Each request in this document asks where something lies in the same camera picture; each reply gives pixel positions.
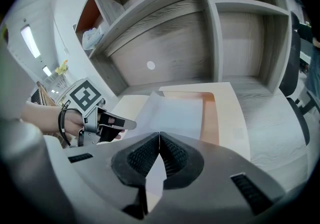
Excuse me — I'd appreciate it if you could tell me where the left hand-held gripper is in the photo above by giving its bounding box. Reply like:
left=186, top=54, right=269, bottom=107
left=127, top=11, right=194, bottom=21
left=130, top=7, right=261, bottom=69
left=59, top=79, right=138, bottom=148

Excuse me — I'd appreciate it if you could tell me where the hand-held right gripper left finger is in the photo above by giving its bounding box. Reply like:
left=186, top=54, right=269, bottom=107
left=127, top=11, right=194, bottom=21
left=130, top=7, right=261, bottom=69
left=43, top=131, right=161, bottom=224

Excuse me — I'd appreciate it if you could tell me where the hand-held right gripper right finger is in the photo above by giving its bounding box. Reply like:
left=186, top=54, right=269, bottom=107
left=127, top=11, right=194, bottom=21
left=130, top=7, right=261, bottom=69
left=146, top=131, right=286, bottom=224

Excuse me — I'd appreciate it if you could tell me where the white sheet of paper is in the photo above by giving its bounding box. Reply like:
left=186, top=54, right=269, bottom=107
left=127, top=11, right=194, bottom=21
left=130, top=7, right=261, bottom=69
left=123, top=90, right=204, bottom=198

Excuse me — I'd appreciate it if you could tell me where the person's left forearm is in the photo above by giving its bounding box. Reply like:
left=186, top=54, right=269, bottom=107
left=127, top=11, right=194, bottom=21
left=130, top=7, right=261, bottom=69
left=20, top=101, right=85, bottom=136

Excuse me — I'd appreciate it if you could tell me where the brown wooden rack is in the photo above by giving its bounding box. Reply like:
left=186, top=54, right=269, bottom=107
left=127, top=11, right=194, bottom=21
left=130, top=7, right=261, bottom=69
left=35, top=81, right=59, bottom=107

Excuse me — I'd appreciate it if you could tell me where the yellow flower bunch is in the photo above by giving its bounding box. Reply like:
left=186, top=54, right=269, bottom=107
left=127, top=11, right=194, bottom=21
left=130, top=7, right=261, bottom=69
left=55, top=59, right=69, bottom=76

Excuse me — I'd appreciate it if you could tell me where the white plastic bag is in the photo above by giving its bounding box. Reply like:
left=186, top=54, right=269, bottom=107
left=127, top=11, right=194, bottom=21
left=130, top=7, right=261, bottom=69
left=82, top=26, right=105, bottom=51

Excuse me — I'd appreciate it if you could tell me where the grey wooden shelf unit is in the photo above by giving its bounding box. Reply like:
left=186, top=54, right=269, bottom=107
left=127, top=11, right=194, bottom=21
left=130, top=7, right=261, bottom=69
left=74, top=0, right=292, bottom=97

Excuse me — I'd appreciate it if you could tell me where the long ceiling light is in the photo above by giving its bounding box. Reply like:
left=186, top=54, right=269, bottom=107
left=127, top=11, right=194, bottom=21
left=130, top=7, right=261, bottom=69
left=20, top=24, right=42, bottom=59

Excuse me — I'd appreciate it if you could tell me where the black office chair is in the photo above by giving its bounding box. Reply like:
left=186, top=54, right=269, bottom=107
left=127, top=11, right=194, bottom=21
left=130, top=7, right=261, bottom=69
left=278, top=11, right=316, bottom=147

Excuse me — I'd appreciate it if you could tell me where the black cable loop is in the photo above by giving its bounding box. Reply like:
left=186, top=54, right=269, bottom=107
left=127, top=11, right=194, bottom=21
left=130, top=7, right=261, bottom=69
left=57, top=107, right=81, bottom=148

